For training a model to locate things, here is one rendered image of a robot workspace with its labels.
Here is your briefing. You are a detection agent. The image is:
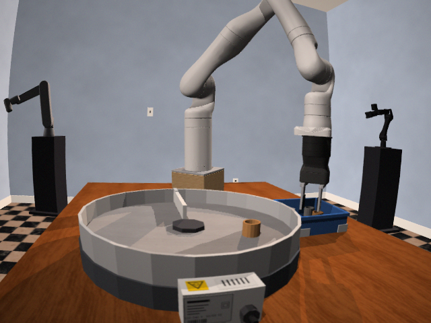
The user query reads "blue crate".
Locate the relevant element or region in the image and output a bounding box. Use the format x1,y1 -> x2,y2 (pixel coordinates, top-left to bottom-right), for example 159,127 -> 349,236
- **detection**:
273,197 -> 350,238

